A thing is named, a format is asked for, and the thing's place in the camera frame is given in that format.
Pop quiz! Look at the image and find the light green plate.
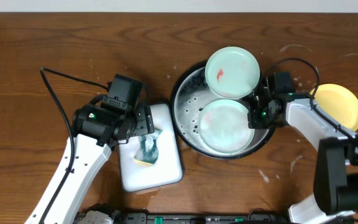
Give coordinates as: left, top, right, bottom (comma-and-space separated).
204, 47, 260, 99
198, 99, 255, 155

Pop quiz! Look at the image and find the yellow plate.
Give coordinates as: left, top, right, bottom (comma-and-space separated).
314, 84, 358, 131

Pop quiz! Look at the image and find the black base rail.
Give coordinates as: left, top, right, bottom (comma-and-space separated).
114, 213, 289, 224

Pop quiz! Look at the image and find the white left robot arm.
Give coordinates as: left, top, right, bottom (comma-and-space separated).
26, 95, 154, 223

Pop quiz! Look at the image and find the black rectangular soapy tray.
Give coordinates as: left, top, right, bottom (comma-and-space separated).
118, 103, 183, 192

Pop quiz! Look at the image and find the round black metal tray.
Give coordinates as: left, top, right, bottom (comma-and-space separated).
170, 60, 275, 159

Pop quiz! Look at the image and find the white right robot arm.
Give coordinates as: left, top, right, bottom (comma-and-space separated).
248, 80, 358, 223

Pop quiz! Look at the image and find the green and yellow sponge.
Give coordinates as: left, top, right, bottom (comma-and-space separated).
134, 129, 162, 165

